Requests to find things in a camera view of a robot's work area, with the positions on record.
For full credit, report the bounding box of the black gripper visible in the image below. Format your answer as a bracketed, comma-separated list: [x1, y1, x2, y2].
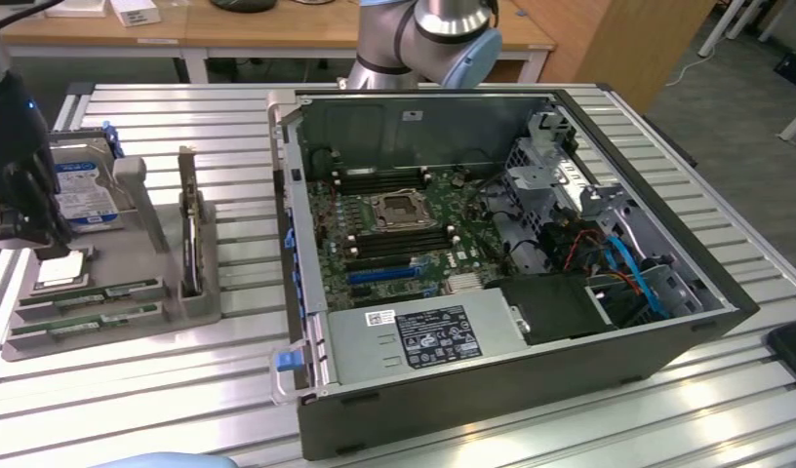
[0, 71, 76, 260]

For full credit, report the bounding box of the green RAM stick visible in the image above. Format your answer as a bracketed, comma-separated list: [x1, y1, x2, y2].
[16, 276, 167, 309]
[9, 302, 164, 338]

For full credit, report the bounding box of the black RAM slot bank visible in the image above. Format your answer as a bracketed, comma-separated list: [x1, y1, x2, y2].
[346, 224, 462, 260]
[335, 166, 434, 193]

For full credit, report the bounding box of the hard disk with blue label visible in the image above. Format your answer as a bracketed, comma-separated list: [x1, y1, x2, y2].
[48, 137, 128, 236]

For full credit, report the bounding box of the flat white box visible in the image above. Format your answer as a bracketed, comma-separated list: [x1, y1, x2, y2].
[44, 0, 108, 20]

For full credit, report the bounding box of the white cardboard box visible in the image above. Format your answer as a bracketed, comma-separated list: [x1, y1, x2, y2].
[107, 0, 160, 28]

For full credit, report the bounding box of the silver CPU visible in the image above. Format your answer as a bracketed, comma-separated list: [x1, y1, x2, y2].
[35, 252, 92, 290]

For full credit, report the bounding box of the graphics card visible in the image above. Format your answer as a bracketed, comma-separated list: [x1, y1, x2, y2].
[178, 144, 208, 299]

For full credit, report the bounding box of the dark round object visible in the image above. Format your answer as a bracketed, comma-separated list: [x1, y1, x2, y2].
[208, 0, 278, 14]

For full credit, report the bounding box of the wooden desk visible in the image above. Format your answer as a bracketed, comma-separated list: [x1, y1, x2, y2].
[0, 0, 559, 85]

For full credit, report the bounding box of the grey parts rack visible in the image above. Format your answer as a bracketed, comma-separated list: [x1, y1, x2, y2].
[0, 154, 223, 363]

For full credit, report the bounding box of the CPU socket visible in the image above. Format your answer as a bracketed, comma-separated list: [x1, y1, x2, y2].
[368, 186, 440, 233]

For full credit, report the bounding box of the black expansion slot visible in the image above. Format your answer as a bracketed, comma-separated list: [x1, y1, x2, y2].
[344, 254, 420, 275]
[350, 284, 435, 300]

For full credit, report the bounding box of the blue expansion slot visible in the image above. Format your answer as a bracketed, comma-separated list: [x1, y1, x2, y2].
[346, 264, 427, 288]

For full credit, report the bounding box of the grey power supply unit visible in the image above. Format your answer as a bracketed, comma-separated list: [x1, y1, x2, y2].
[327, 287, 527, 387]

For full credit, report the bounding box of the green motherboard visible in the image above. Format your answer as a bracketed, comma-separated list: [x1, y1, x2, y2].
[304, 167, 511, 311]

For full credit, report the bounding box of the light blue rounded cap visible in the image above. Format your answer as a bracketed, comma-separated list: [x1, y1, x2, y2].
[88, 450, 239, 468]

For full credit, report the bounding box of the silver chipset heat sink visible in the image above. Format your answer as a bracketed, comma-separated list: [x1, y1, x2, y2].
[450, 273, 490, 294]

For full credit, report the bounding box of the grey metal drive cage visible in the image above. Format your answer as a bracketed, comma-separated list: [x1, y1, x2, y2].
[501, 110, 595, 275]

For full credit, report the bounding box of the black open PC case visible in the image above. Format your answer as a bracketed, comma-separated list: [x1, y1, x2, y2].
[267, 85, 762, 462]

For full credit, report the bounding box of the wooden cabinet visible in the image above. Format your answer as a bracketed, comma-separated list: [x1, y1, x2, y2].
[502, 0, 719, 114]

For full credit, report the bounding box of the grey metal disk bay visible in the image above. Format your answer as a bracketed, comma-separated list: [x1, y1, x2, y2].
[578, 183, 707, 324]

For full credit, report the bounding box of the black rounded device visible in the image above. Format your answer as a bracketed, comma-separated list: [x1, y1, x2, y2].
[765, 325, 796, 387]

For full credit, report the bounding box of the red black wire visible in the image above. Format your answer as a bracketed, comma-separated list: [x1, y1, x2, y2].
[562, 227, 603, 270]

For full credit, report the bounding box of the orange wire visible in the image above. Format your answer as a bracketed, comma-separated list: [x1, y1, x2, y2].
[589, 271, 642, 294]

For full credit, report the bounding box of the blue disk wire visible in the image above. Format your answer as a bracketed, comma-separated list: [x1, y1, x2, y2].
[605, 232, 667, 322]

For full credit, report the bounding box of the white floor cable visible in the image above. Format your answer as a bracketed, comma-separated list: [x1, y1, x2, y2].
[663, 47, 714, 88]

